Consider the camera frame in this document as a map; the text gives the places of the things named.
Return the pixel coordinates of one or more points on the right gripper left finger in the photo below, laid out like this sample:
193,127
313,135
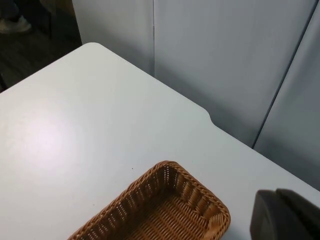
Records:
266,217

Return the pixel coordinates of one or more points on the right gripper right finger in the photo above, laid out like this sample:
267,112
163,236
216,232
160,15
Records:
302,215

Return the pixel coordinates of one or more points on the pale brown wicker basket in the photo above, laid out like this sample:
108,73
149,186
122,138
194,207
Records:
160,212

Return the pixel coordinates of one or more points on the white shoe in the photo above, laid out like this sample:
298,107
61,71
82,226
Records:
15,25

